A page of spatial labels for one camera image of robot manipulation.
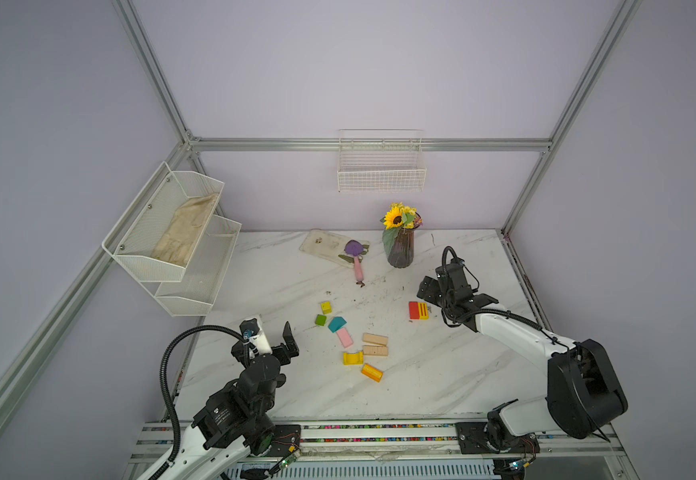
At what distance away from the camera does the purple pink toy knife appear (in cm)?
107

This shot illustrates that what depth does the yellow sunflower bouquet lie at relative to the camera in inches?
35.6

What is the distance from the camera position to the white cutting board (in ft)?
3.78

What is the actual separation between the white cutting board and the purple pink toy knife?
0.06 feet
